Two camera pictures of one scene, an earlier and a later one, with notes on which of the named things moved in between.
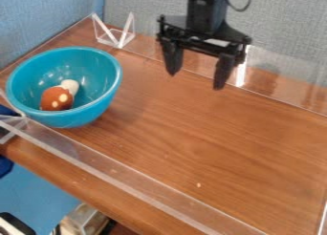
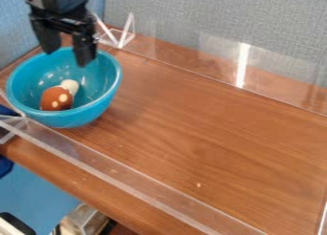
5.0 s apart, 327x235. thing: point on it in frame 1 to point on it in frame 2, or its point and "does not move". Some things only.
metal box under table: (86, 221) does not move
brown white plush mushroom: (57, 97) does not move
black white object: (14, 226) does not move
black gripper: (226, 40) to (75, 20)
